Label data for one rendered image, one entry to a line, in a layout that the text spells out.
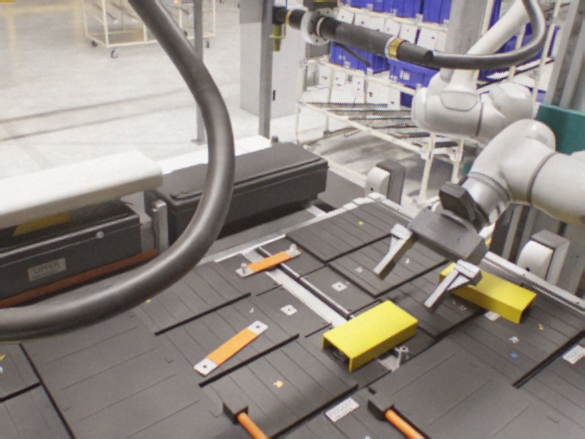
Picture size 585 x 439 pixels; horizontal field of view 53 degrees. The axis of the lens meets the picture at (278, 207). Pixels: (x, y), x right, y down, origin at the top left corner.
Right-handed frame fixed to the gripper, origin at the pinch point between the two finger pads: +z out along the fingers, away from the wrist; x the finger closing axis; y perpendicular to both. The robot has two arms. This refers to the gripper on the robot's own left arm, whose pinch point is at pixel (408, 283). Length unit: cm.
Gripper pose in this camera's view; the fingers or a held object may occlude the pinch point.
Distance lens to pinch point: 104.1
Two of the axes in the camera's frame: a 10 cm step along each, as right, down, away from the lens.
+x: -6.2, -4.0, 6.8
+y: 4.2, 5.7, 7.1
